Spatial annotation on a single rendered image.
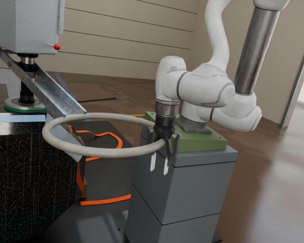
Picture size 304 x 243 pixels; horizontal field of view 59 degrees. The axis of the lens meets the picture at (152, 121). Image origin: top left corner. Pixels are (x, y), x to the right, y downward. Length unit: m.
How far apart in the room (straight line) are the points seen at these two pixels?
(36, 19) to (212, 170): 1.14
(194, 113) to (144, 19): 6.28
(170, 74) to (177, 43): 7.20
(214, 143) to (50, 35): 0.99
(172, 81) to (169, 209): 0.75
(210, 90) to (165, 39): 7.10
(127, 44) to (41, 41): 6.03
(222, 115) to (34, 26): 1.00
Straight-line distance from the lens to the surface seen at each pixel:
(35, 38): 1.46
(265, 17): 1.22
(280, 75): 6.02
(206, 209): 1.61
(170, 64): 0.93
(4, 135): 1.48
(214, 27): 1.03
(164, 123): 0.97
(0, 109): 1.57
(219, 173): 1.51
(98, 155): 0.87
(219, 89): 0.82
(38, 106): 1.55
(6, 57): 1.64
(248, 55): 1.26
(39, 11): 1.47
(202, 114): 1.39
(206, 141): 1.39
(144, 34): 7.59
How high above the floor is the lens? 1.33
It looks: 18 degrees down
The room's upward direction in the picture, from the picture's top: 10 degrees clockwise
